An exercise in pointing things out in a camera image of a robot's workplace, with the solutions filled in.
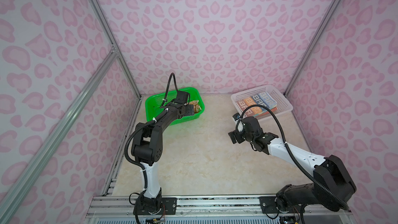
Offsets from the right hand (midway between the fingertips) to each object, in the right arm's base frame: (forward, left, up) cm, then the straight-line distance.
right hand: (235, 127), depth 86 cm
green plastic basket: (+20, +52, -4) cm, 56 cm away
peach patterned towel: (+19, +23, -6) cm, 30 cm away
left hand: (+15, +27, -2) cm, 31 cm away
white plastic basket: (+23, -36, -8) cm, 44 cm away
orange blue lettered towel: (+29, -24, -8) cm, 38 cm away
